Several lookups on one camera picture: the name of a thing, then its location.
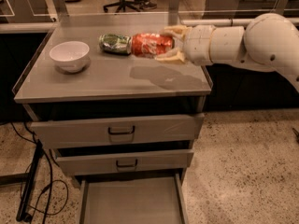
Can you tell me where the top grey drawer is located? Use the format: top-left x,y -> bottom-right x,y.
32,113 -> 204,148

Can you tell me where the black metal floor bar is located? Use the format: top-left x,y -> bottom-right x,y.
16,142 -> 43,222

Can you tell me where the green soda can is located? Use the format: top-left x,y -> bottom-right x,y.
99,34 -> 131,55

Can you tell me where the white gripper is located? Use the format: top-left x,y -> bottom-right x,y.
155,25 -> 216,66

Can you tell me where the bottom grey drawer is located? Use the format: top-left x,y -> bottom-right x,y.
76,173 -> 189,224

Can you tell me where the grey drawer cabinet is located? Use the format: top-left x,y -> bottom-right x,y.
14,14 -> 211,180

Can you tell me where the grey drawer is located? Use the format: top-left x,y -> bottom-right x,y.
76,173 -> 189,224
32,113 -> 204,148
57,149 -> 193,175

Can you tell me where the middle grey drawer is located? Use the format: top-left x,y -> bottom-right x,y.
57,149 -> 193,175

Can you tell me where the white bowl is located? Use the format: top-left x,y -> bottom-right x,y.
50,41 -> 90,73

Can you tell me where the red coke can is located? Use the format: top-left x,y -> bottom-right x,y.
131,33 -> 174,57

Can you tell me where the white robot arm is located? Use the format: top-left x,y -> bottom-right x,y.
156,13 -> 299,91

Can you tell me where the grey background cabinet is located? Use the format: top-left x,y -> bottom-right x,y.
203,0 -> 277,19

